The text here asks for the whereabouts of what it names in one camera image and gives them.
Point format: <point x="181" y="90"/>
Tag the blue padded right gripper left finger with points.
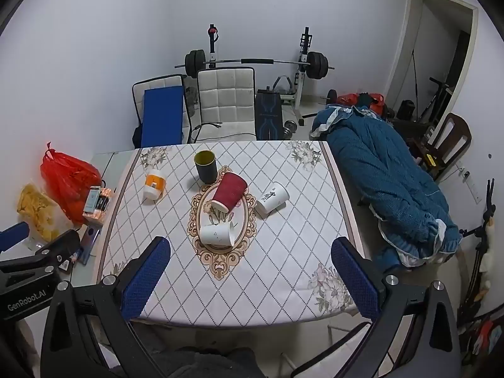
<point x="140" y="277"/>

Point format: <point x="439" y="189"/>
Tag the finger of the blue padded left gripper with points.
<point x="13" y="235"/>
<point x="62" y="248"/>

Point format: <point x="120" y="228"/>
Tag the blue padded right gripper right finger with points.
<point x="359" y="277"/>

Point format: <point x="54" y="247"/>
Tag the red ribbed paper cup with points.
<point x="229" y="192"/>

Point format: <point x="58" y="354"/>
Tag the plain white paper cup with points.
<point x="219" y="235"/>

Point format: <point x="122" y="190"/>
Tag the orange and white cup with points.
<point x="154" y="185"/>

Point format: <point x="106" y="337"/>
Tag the white paper cup with calligraphy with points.
<point x="275" y="196"/>

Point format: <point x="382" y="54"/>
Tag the dark green yellow-lined cup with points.
<point x="206" y="166"/>

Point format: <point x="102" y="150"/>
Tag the blue smartphone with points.
<point x="87" y="243"/>

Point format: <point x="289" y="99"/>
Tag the yellow snack bag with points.
<point x="39" y="210"/>

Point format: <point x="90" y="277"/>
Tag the orange tissue pack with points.
<point x="96" y="204"/>

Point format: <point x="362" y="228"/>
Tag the teal blue quilt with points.
<point x="412" y="212"/>

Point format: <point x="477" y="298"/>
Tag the red plastic bag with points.
<point x="68" y="181"/>

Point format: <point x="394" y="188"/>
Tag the white floral diamond tablecloth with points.
<point x="250" y="226"/>

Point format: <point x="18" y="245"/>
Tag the black tripod stand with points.
<point x="479" y="284"/>

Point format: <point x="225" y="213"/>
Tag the dark wooden chair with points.
<point x="451" y="141"/>

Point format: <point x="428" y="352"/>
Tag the red bag behind quilt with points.
<point x="374" y="101"/>

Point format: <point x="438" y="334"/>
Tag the chair with blue cushion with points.
<point x="162" y="112"/>

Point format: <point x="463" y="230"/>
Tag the black blue-patterned bag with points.
<point x="269" y="123"/>

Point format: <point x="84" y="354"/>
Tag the white quilted chair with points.
<point x="226" y="104"/>

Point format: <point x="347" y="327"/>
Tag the barbell with black plates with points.
<point x="316" y="66"/>

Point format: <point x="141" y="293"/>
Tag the white weight bench rack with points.
<point x="299" y="79"/>

